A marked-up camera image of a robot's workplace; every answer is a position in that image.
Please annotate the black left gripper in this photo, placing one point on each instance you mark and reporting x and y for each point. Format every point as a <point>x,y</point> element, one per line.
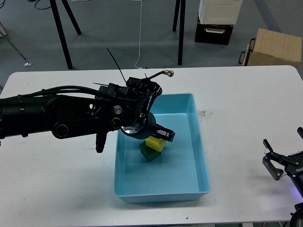
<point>148,127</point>

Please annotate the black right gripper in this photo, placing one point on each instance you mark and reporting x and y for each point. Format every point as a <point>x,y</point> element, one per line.
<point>294,171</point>

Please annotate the yellow block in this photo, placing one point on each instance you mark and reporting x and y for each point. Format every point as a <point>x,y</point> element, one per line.
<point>155,143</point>

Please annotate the green block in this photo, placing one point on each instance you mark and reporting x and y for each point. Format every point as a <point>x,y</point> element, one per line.
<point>149,153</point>

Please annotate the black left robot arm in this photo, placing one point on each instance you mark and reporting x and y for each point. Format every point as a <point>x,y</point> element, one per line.
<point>73,111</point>

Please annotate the light blue plastic box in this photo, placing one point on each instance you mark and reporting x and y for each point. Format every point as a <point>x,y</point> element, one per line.
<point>179,173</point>

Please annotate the black zip tie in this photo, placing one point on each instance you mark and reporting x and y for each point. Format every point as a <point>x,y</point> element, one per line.
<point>116,64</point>

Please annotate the black table leg inner right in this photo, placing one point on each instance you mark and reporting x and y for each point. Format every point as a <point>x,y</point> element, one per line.
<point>176,13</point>

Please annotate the black table leg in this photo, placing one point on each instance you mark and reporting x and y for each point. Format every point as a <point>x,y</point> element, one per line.
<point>61,33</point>
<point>176,13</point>
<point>71,16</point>
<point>181,9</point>

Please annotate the black table leg inner left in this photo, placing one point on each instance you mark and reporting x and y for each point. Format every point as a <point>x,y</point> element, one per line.
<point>71,16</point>

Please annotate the grey stand leg left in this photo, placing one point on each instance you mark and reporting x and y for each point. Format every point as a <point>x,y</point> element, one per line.
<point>4,34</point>

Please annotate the black case with handle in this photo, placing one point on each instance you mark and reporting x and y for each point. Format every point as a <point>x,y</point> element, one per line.
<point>213,34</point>

